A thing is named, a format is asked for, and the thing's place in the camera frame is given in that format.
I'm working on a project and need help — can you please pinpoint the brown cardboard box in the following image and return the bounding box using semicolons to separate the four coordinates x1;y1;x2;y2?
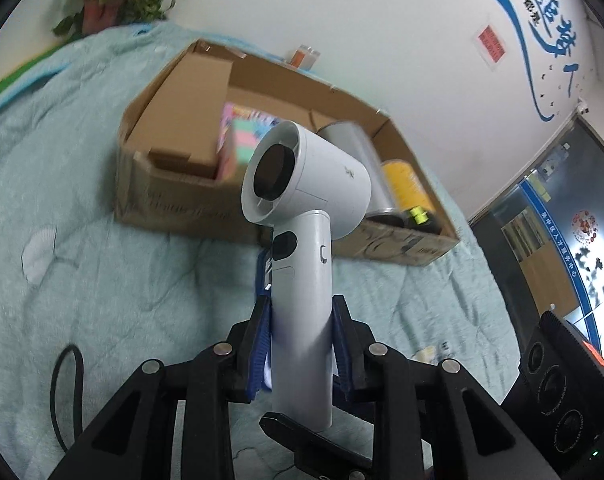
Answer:
114;40;458;266

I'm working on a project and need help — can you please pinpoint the pastel rubik cube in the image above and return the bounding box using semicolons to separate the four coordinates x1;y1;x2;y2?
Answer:
216;118;273;180

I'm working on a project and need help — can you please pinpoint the black cable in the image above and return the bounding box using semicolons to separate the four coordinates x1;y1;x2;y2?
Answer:
49;342;86;453

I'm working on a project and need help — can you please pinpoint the white hair dryer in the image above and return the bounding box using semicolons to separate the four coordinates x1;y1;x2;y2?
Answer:
241;122;372;431

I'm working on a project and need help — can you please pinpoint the blue wall lettering decal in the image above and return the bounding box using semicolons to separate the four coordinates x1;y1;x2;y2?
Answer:
493;0;595;122

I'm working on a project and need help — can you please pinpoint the red wall notice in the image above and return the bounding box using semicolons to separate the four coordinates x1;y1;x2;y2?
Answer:
473;23;507;70

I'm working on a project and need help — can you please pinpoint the yellow black tea canister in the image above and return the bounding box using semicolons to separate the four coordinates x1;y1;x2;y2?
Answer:
381;159;443;235

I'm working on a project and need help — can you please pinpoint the blue framed glass door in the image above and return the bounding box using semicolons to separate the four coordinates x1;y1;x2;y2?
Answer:
471;116;604;356

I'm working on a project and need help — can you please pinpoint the teal quilted blanket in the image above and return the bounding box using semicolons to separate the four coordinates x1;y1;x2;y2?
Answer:
0;22;520;479

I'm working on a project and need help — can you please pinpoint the silver metal tin can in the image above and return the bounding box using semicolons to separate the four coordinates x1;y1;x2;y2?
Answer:
318;122;404;228

